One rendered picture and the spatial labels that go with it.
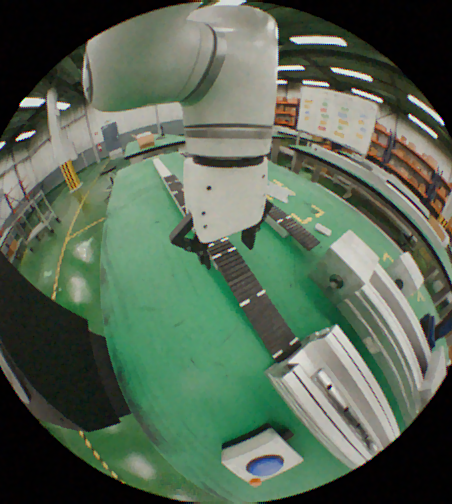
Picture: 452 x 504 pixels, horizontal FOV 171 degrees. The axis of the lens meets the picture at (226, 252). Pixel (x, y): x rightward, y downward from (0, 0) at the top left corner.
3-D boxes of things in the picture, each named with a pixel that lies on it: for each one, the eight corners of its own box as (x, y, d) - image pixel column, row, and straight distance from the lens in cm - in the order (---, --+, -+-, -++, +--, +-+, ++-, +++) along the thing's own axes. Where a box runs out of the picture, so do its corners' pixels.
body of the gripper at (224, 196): (246, 138, 22) (241, 205, 26) (170, 147, 18) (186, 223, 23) (290, 150, 17) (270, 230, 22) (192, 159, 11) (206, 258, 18)
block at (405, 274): (374, 278, 49) (397, 257, 45) (389, 270, 59) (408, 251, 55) (389, 310, 49) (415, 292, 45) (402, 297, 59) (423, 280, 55)
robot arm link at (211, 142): (242, 122, 22) (241, 143, 23) (174, 127, 19) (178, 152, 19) (294, 131, 16) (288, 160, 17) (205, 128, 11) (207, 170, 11)
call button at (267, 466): (242, 462, 26) (244, 469, 25) (271, 450, 25) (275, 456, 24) (257, 473, 29) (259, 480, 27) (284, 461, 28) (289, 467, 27)
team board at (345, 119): (282, 170, 359) (295, 83, 356) (295, 168, 399) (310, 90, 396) (342, 204, 298) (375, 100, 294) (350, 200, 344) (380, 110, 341)
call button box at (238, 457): (221, 443, 30) (219, 463, 25) (276, 415, 29) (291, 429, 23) (246, 467, 34) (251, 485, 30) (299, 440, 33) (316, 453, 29)
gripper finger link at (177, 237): (217, 192, 18) (223, 224, 22) (158, 220, 17) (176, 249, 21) (222, 196, 17) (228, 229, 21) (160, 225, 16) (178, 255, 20)
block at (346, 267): (300, 280, 32) (323, 251, 26) (329, 256, 41) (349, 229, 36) (328, 313, 33) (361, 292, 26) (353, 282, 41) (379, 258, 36)
